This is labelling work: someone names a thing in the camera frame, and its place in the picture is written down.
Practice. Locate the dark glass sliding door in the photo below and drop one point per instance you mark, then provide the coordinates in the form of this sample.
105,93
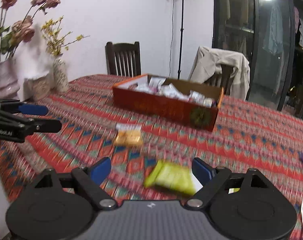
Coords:
270,34

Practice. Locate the yellow snack packet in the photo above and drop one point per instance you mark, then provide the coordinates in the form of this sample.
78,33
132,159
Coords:
128,135

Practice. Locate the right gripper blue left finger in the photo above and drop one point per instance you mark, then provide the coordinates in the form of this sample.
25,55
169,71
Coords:
100,170

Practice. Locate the orange cardboard snack box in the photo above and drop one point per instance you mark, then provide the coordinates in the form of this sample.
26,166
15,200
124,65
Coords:
180,111

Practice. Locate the green white snack box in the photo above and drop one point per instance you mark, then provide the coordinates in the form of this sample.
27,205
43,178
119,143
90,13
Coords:
173,177

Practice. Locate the wooden chair with jacket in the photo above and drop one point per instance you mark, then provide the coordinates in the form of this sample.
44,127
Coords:
221,80

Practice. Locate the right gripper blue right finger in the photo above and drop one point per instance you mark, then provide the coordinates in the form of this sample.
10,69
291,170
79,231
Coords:
202,171

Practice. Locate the dried pink roses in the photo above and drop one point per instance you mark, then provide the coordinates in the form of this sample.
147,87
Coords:
22,30

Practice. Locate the dark wooden chair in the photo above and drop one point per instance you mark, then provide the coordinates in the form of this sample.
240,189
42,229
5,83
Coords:
123,59

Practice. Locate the red patterned tablecloth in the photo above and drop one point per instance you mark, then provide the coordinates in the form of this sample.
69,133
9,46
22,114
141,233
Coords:
245,135

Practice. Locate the floral slim vase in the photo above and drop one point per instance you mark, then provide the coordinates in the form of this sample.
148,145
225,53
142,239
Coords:
60,75

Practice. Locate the white printed snack packet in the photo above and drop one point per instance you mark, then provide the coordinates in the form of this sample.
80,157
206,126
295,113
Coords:
171,92

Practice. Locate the beige jacket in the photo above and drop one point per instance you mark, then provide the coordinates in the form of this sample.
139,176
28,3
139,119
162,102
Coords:
209,61

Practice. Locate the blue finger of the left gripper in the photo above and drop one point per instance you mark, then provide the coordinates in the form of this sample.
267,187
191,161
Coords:
29,109

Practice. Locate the pink ceramic vase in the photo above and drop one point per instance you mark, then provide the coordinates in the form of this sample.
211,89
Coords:
9,85

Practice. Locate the studio light on stand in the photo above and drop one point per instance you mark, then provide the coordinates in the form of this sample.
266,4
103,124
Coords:
181,37

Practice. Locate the glass jar with lid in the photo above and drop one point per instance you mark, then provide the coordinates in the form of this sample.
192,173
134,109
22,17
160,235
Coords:
38,86

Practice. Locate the yellow flower branches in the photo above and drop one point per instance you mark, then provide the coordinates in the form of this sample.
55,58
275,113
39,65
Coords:
56,43

